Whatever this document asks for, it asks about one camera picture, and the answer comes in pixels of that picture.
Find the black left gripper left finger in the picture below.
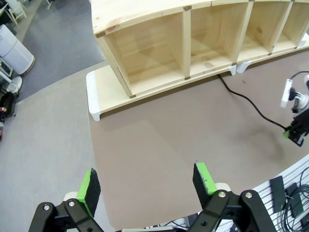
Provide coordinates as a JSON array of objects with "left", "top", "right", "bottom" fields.
[{"left": 28, "top": 167, "right": 105, "bottom": 232}]

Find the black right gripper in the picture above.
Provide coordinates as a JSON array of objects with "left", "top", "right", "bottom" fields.
[{"left": 282, "top": 112, "right": 309, "bottom": 147}]

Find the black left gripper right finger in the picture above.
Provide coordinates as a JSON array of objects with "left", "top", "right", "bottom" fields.
[{"left": 186, "top": 162, "right": 277, "bottom": 232}]

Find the black power cable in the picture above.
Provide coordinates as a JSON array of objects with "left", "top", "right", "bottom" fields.
[{"left": 216, "top": 73, "right": 288, "bottom": 131}]

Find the black power adapter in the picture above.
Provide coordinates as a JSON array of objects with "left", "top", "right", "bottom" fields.
[
  {"left": 285, "top": 182, "right": 305, "bottom": 218},
  {"left": 269, "top": 175, "right": 287, "bottom": 214}
]

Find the wooden riser with white legs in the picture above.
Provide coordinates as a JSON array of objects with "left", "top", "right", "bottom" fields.
[
  {"left": 236, "top": 38, "right": 309, "bottom": 73},
  {"left": 85, "top": 63, "right": 238, "bottom": 122}
]

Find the black bag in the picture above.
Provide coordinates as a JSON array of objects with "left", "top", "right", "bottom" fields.
[{"left": 0, "top": 91, "right": 17, "bottom": 119}]

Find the pine wooden compartment shelf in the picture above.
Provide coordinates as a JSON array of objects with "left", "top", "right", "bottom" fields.
[{"left": 90, "top": 0, "right": 309, "bottom": 99}]

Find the white cylindrical air purifier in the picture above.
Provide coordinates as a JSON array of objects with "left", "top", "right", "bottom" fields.
[{"left": 0, "top": 24, "right": 36, "bottom": 76}]

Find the light wooden side table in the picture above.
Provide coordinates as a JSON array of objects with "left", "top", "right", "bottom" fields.
[{"left": 0, "top": 0, "right": 28, "bottom": 26}]

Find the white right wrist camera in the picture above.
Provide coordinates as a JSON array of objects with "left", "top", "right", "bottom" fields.
[{"left": 280, "top": 79, "right": 293, "bottom": 108}]

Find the white slatted wall panel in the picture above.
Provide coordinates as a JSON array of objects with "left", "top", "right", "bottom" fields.
[{"left": 185, "top": 156, "right": 309, "bottom": 232}]

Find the black coiled cable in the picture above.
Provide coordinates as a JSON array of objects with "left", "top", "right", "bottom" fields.
[{"left": 277, "top": 169, "right": 309, "bottom": 232}]

